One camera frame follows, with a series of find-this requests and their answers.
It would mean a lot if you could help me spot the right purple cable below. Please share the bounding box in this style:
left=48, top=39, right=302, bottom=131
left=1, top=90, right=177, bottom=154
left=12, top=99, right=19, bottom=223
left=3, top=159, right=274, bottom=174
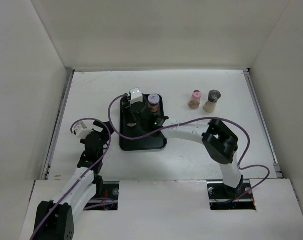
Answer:
left=108, top=93, right=271, bottom=201

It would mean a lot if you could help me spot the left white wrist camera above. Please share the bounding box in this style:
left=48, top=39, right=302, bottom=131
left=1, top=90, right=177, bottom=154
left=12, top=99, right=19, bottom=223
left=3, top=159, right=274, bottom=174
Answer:
left=71, top=121, right=93, bottom=140

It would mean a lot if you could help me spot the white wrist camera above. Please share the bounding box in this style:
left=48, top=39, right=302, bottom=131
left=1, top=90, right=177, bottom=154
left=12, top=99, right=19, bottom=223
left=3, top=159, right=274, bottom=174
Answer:
left=71, top=121, right=93, bottom=140
left=129, top=87, right=144, bottom=105

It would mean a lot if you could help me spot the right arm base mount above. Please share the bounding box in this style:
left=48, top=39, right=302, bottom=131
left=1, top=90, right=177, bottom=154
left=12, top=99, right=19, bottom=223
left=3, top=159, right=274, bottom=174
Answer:
left=207, top=180, right=256, bottom=211

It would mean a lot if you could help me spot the pink-cap pepper shaker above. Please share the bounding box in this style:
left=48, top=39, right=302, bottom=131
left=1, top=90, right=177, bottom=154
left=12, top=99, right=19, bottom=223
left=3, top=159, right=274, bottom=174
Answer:
left=188, top=90, right=202, bottom=110

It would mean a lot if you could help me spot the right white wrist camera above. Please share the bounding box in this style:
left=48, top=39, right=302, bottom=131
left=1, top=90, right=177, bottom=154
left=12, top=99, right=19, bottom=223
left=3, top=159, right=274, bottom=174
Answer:
left=129, top=87, right=144, bottom=105

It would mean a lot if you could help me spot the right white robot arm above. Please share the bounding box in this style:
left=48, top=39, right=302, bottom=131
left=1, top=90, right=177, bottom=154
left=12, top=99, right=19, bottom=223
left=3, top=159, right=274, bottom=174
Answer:
left=122, top=102, right=244, bottom=198

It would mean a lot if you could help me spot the black rectangular plastic tray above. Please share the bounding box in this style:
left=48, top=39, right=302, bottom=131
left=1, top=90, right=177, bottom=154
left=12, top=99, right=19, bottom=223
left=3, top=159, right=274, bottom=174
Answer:
left=119, top=94, right=167, bottom=152

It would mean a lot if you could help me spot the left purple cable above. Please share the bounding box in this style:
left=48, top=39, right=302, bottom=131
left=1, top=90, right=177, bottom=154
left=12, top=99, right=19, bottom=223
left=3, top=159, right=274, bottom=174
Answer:
left=28, top=117, right=112, bottom=240

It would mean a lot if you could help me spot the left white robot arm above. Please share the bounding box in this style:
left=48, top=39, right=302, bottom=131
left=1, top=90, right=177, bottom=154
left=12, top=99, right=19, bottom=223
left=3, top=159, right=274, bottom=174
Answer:
left=30, top=119, right=114, bottom=240

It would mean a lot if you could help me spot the dark-cap beige spice bottle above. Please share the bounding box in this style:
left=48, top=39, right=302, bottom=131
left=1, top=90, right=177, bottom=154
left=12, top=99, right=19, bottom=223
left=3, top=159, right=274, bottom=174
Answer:
left=203, top=89, right=221, bottom=113

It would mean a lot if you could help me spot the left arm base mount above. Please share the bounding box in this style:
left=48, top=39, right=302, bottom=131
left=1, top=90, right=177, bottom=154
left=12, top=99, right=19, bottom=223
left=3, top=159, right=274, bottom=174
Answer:
left=84, top=181, right=120, bottom=211

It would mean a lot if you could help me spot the clear-lid blue-label bottle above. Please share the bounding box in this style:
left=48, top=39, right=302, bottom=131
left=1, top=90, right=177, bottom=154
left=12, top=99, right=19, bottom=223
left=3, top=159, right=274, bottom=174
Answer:
left=126, top=119, right=137, bottom=128

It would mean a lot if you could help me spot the purple cable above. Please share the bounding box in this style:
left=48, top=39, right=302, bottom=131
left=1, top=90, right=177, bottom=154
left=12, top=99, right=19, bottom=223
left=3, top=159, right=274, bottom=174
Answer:
left=28, top=117, right=112, bottom=240
left=108, top=93, right=271, bottom=201

